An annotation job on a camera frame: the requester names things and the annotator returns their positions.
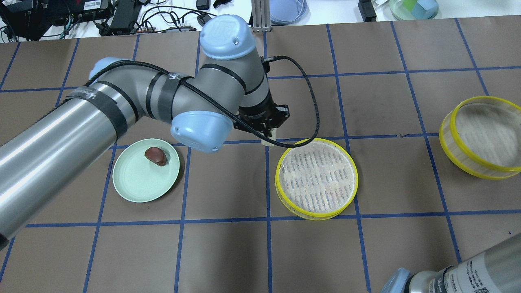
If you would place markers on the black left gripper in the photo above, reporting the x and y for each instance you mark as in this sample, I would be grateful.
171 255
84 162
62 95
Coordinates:
258 112

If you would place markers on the white bun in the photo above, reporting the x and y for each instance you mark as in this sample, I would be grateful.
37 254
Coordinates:
270 136

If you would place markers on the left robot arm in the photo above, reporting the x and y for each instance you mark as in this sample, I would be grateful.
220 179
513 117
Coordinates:
230 91

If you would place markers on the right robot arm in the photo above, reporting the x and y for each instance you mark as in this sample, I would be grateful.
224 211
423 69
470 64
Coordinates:
496 270

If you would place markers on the brown bun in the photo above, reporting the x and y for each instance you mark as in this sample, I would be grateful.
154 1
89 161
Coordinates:
156 155

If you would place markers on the mint green plate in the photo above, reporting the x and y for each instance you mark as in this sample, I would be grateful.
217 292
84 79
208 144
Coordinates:
138 179

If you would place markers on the black power adapter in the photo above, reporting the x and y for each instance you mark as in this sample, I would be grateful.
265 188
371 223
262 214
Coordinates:
367 11

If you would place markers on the green bowl with sponges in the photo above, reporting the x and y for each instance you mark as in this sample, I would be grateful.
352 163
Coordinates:
413 9

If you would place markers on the aluminium frame post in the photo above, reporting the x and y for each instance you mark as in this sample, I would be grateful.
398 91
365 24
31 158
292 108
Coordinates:
261 21

